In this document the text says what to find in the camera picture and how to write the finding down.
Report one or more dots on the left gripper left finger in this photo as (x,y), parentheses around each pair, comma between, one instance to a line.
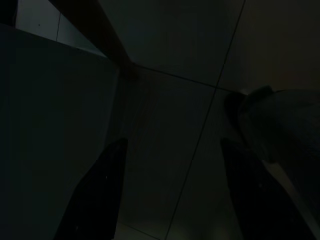
(100,195)

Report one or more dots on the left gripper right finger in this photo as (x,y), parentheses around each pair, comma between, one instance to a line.
(257,205)

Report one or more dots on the grey robot left leg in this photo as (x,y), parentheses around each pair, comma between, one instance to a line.
(275,120)

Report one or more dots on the white partition board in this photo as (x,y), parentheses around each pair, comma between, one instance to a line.
(37,100)

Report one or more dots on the light wooden table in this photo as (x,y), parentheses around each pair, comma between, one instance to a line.
(105,37)

